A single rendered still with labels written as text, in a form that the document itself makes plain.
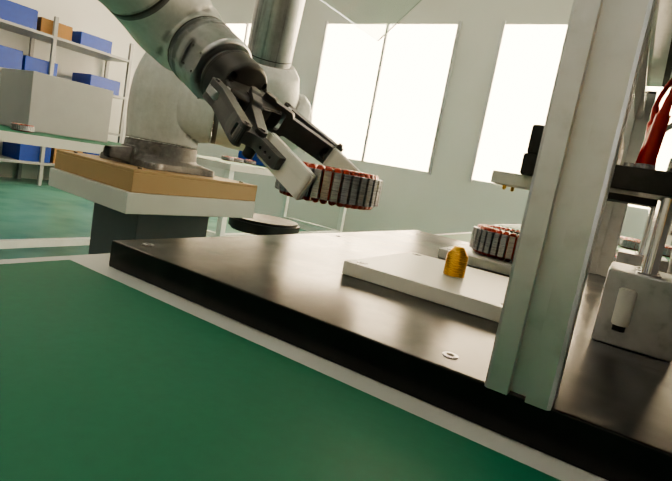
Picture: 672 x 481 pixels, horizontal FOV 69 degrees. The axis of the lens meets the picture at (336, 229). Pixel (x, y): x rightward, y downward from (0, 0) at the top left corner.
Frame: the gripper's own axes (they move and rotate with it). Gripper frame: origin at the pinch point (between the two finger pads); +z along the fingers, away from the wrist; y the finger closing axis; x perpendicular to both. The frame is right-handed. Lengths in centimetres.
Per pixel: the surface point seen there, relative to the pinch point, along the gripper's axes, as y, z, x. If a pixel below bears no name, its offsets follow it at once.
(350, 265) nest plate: 7.5, 10.7, -1.3
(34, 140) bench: -83, -193, -126
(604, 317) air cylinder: 3.6, 26.9, 9.1
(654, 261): 2.5, 26.4, 14.2
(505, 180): 2.9, 14.7, 11.9
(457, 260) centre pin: 0.8, 15.9, 3.8
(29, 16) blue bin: -240, -565, -204
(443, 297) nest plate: 7.4, 18.2, 2.7
